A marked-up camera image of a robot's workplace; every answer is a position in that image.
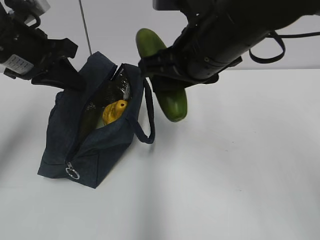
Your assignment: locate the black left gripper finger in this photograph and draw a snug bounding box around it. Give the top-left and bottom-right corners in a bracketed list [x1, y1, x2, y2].
[31, 58, 87, 91]

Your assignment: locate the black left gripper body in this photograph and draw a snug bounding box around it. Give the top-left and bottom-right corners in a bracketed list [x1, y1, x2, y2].
[3, 27, 78, 80]

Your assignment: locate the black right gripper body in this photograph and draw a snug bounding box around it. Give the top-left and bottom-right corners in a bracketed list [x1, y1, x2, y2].
[138, 9, 243, 85]

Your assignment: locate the green cucumber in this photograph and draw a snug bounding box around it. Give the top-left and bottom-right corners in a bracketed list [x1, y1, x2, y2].
[135, 28, 188, 123]

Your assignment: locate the dark blue fabric lunch bag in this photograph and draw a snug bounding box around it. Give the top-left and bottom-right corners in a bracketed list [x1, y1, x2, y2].
[38, 52, 156, 188]

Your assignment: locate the yellow toy squash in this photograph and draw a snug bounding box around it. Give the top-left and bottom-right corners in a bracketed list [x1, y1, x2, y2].
[102, 100, 128, 126]

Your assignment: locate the green lidded glass lunch box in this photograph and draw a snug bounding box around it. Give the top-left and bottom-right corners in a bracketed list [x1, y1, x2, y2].
[95, 117, 105, 129]

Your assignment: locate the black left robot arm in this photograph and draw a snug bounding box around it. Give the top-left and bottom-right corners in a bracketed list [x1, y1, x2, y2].
[0, 0, 86, 91]

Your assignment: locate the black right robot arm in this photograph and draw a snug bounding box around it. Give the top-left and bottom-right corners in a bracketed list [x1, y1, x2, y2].
[138, 0, 320, 86]

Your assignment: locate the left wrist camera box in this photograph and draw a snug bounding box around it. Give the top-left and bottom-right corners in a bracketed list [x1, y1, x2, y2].
[25, 0, 51, 16]

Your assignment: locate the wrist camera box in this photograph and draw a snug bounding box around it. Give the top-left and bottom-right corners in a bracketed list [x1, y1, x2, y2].
[25, 0, 51, 16]
[152, 0, 179, 11]

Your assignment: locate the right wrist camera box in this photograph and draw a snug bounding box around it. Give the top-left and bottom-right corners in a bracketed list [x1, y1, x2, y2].
[152, 0, 179, 11]

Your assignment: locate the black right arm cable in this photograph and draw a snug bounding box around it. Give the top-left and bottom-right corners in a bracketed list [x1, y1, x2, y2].
[248, 29, 320, 64]

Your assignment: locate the silver zipper pull ring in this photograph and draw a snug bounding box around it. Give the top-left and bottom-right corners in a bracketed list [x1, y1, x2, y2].
[65, 161, 81, 180]

